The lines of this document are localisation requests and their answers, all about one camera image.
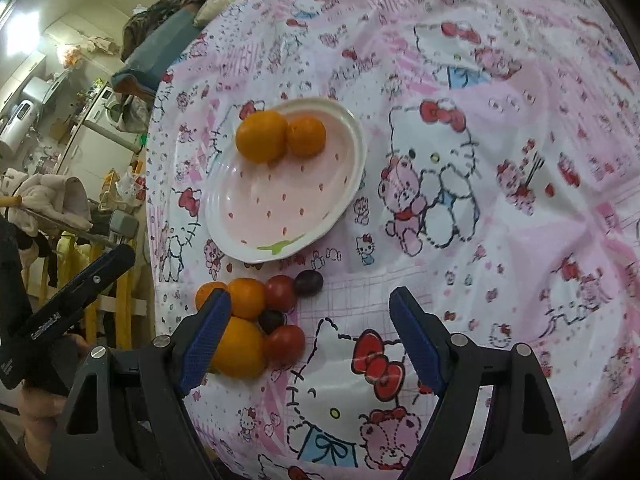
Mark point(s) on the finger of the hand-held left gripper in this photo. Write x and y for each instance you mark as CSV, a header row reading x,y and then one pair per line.
x,y
85,285

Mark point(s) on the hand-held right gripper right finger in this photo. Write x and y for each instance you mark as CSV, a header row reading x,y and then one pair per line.
x,y
416,340

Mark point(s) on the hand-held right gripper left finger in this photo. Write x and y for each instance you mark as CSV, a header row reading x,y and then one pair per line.
x,y
204,341

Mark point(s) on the large orange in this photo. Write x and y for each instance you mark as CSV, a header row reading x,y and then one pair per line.
x,y
261,136
240,350

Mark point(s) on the dark purple grape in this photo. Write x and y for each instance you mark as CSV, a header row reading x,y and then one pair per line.
x,y
271,321

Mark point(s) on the red cherry tomato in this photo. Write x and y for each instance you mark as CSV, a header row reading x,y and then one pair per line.
x,y
280,292
285,344

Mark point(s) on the dark plum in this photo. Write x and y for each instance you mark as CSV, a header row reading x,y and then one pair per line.
x,y
308,282

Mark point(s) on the white strawberry-print plate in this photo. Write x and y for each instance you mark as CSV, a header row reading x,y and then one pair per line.
x,y
280,210

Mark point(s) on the small mandarin orange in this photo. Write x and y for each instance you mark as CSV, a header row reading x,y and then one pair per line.
x,y
306,136

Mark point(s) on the person's left hand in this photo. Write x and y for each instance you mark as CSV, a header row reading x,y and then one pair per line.
x,y
37,412

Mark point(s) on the yellow wooden rack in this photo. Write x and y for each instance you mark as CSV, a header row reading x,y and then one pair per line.
x,y
122,300

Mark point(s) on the beige clothes pile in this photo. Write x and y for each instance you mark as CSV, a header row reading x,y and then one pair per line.
x,y
50,197

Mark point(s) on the white plastic bag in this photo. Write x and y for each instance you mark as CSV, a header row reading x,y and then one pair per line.
x,y
131,186

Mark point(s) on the white washing machine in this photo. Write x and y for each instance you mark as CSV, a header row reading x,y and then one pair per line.
x,y
107,110

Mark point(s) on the white water heater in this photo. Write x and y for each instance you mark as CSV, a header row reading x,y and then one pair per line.
x,y
20,120

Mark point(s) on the pink cartoon printed blanket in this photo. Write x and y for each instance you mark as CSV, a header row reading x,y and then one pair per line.
x,y
475,135

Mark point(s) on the blue cushion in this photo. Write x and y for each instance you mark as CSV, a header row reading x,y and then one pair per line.
x,y
155,55

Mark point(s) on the dark clothing pile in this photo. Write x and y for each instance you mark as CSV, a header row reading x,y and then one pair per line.
x,y
160,10

